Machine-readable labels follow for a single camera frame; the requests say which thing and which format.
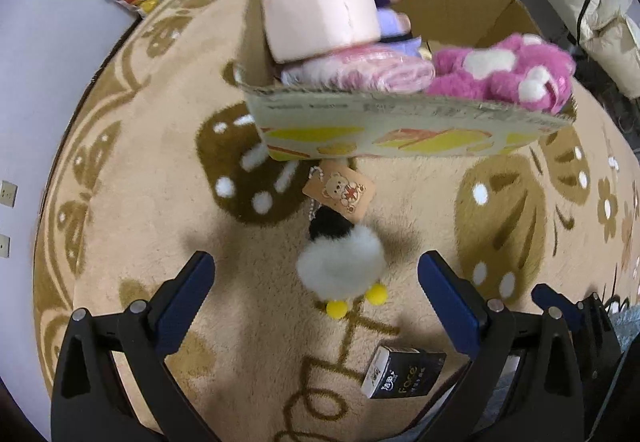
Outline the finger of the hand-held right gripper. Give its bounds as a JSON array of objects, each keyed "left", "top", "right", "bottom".
[{"left": 531, "top": 283, "right": 585, "bottom": 332}]

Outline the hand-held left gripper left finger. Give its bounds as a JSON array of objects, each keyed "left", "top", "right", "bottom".
[{"left": 50, "top": 250, "right": 217, "bottom": 442}]

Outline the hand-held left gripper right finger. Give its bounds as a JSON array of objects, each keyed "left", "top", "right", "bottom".
[{"left": 417, "top": 250, "right": 585, "bottom": 442}]

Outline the black tissue pack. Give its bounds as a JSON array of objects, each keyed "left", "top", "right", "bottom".
[{"left": 361, "top": 346, "right": 447, "bottom": 400}]

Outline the white fluffy keychain plush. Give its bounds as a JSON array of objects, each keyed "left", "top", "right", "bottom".
[{"left": 295, "top": 161, "right": 388, "bottom": 320}]

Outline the cardboard box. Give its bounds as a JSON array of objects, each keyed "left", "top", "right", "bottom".
[{"left": 234, "top": 0, "right": 578, "bottom": 161}]

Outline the pink bear plush toy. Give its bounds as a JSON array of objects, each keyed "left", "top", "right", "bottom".
[{"left": 425, "top": 32, "right": 576, "bottom": 115}]

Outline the pink striped plastic pack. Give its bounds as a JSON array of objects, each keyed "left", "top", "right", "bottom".
[{"left": 279, "top": 46, "right": 436, "bottom": 95}]

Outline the purple haired plush doll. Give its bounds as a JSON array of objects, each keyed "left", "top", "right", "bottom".
[{"left": 357, "top": 0, "right": 423, "bottom": 57}]

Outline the pale pink plush doll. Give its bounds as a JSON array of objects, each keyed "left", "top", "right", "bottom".
[{"left": 261, "top": 0, "right": 379, "bottom": 63}]

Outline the blue-grey cloth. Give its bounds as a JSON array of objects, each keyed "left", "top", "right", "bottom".
[{"left": 612, "top": 304, "right": 640, "bottom": 353}]

